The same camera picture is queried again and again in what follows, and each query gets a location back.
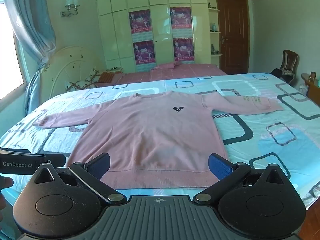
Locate pink plaid bedsheet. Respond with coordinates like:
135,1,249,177
98,64,227,87

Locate wall sconce lamp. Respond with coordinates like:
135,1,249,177
60,0,80,17

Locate cream glossy wardrobe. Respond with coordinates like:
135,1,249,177
96,0,212,73

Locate lower left pink poster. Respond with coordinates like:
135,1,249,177
133,40,156,65

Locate orange striped pillow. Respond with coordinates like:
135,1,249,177
97,72,123,83

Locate brown wooden door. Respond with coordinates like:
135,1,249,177
216,0,249,75

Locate corner wall shelves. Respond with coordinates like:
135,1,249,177
207,0,222,68

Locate pink poster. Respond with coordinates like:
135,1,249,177
170,7,192,29
173,38,195,62
133,40,156,65
129,9,152,34

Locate blue satin curtain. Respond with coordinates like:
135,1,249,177
4,0,56,114

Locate cream round headboard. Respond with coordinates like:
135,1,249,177
40,46,106,104

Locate upper left pink poster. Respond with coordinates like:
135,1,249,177
129,9,152,34

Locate dark wooden chair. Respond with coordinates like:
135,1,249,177
271,50,299,84

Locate person's left hand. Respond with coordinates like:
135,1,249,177
0,175,14,223

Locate folded pink blanket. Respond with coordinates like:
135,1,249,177
153,61,182,70

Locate lower right pink poster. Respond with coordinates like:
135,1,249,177
173,38,195,62

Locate upper right pink poster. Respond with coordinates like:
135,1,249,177
170,7,192,29

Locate floral patterned pillow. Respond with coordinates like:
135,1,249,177
65,68,103,92

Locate pink sweatshirt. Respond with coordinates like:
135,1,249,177
35,92,281,189

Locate wooden side table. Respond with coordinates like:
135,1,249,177
301,72,320,106

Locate patterned light blue bedsheet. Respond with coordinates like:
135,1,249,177
1,73,319,207

